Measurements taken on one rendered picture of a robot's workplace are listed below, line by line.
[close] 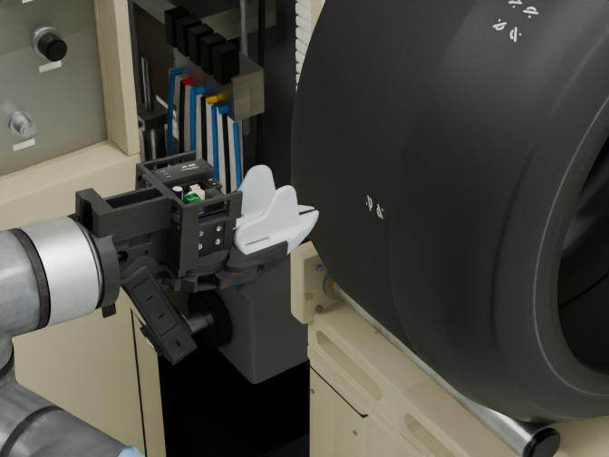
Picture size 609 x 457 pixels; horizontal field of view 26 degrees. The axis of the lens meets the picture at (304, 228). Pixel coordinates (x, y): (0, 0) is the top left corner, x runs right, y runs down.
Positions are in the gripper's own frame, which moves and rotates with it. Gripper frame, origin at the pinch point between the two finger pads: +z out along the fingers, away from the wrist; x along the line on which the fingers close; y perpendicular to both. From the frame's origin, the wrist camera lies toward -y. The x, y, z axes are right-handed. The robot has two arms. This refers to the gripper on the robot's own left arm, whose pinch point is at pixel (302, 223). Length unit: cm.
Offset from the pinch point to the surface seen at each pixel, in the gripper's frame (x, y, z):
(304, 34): 43, -7, 31
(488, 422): -2.7, -29.7, 25.3
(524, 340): -12.4, -9.2, 15.9
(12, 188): 65, -33, 3
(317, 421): 39, -66, 38
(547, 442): -8.9, -28.4, 27.4
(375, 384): 15.3, -37.8, 25.6
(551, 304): -12.9, -5.6, 17.7
